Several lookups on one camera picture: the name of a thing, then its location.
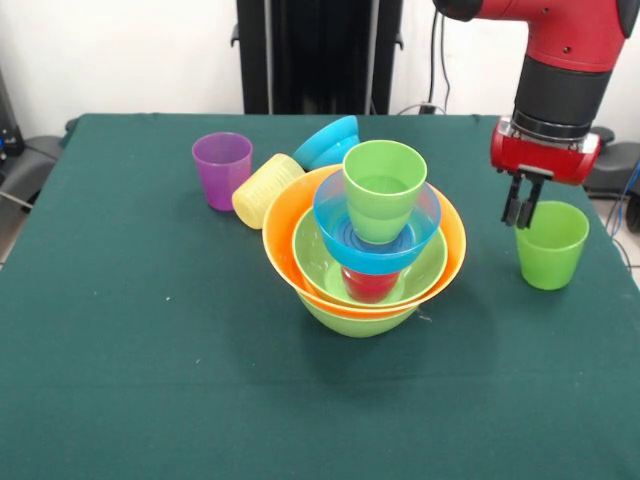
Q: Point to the dark green table cloth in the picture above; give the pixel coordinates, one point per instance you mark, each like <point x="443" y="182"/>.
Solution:
<point x="150" y="390"/>

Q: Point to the green plastic cup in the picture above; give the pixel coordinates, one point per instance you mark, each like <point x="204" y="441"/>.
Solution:
<point x="382" y="200"/>
<point x="550" y="255"/>

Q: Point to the purple plastic cup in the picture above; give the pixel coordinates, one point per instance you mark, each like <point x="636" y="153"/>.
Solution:
<point x="220" y="170"/>

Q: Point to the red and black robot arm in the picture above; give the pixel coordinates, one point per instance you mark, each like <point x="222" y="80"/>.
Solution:
<point x="565" y="65"/>

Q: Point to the green plastic bowl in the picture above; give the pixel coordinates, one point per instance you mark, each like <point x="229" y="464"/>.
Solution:
<point x="360" y="327"/>
<point x="312" y="250"/>

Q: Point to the yellow plastic cup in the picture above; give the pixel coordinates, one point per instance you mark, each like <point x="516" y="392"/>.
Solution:
<point x="260" y="192"/>

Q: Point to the black stand base with knob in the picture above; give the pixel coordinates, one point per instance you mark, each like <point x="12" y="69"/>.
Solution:
<point x="617" y="165"/>

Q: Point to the translucent blue plastic bowl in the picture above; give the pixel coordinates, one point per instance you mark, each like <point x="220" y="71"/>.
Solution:
<point x="375" y="257"/>

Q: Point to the ribbed cyan plastic bowl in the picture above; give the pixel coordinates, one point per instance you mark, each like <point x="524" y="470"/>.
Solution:
<point x="327" y="142"/>

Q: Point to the red plastic cup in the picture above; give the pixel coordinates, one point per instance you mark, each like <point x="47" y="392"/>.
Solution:
<point x="370" y="287"/>

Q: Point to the large orange plastic bowl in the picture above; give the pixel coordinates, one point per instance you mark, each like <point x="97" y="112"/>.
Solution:
<point x="285" y="220"/>

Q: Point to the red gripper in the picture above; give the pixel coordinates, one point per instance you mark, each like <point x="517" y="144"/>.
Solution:
<point x="540" y="157"/>

